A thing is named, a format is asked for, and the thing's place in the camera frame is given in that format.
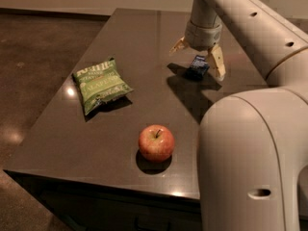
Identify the green jalapeno chips bag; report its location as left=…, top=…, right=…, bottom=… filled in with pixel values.
left=72, top=58, right=133, bottom=116

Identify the blue rxbar blueberry bar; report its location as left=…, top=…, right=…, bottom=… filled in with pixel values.
left=185, top=55, right=210, bottom=81

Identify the red yellow apple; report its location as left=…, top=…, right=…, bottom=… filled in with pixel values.
left=139, top=124, right=175, bottom=163

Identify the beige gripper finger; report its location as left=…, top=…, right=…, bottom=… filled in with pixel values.
left=169, top=38, right=189, bottom=54
left=207, top=44, right=226, bottom=81

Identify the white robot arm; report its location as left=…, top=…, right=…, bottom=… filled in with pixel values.
left=172, top=0, right=308, bottom=231

